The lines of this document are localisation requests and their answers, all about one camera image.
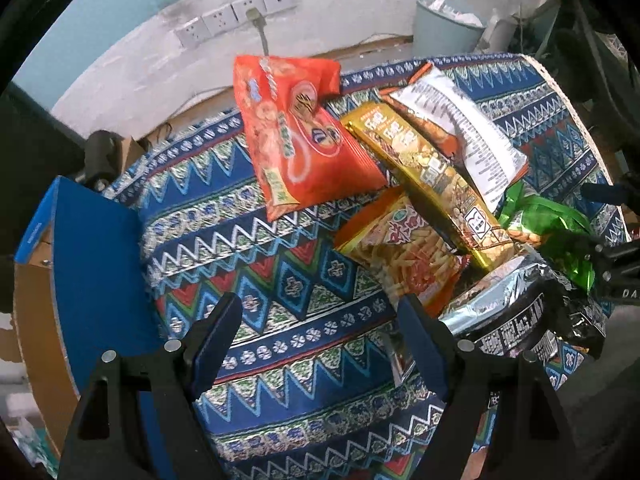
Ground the dark furniture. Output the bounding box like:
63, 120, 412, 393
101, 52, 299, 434
0, 82, 88, 261

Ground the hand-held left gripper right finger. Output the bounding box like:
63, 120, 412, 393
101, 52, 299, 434
397, 292, 578, 480

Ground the orange-red snack bag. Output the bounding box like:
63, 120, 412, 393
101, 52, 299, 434
232, 54, 390, 223

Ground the light blue trash bin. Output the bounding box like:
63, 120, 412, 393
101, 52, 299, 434
411, 0, 488, 57

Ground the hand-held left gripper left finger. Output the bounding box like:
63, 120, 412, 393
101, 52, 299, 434
59, 291, 244, 480

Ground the orange stick snack bag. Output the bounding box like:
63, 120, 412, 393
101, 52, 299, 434
332, 187, 473, 318

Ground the small brown cardboard box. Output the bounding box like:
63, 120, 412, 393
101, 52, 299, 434
107, 135, 149, 171

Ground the green snack bag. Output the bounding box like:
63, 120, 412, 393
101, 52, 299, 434
500, 180, 598, 293

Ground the gold snack bag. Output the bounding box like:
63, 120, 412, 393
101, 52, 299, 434
340, 101, 518, 273

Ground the patterned blue tablecloth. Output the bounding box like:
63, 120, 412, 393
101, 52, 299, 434
102, 52, 631, 480

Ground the grey plug with cable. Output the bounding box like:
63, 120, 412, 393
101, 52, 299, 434
246, 7, 272, 57

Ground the crumpled white paper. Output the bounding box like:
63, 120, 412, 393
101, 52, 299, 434
427, 0, 486, 28

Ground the blue cardboard box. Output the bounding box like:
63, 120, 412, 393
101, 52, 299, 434
11, 175, 211, 480

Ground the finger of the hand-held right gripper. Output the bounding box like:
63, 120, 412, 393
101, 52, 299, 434
544, 230, 626, 283
581, 182, 640, 206

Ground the black device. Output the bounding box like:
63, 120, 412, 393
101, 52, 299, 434
82, 130, 121, 193

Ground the thin floor cable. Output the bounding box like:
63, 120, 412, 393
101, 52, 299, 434
150, 87, 236, 141

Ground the black and silver snack bag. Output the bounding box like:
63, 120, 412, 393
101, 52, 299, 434
435, 252, 608, 386

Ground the dark frame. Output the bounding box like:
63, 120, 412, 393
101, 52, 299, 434
542, 0, 640, 126

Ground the white and orange snack bag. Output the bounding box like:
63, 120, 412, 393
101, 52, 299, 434
380, 62, 531, 211

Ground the white plastic object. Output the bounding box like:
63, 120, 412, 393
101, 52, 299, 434
482, 0, 561, 53

